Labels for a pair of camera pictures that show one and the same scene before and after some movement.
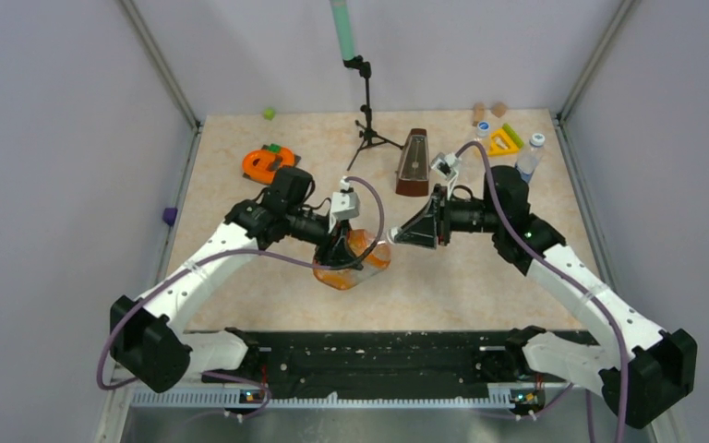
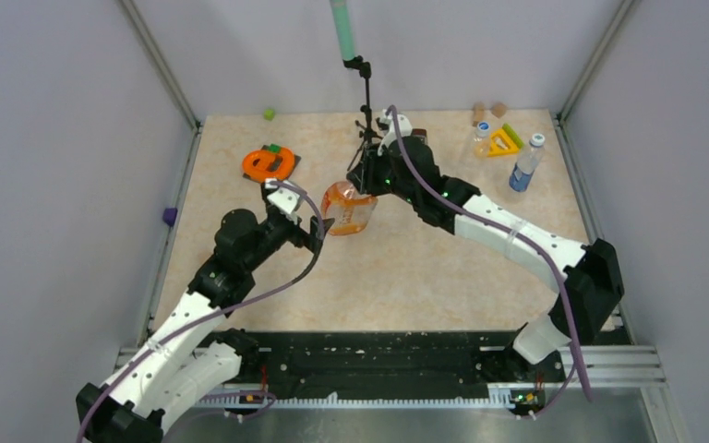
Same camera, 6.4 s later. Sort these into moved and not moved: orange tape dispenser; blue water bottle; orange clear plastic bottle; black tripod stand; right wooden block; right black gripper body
Moved: orange clear plastic bottle; right black gripper body
Not moved: orange tape dispenser; blue water bottle; black tripod stand; right wooden block
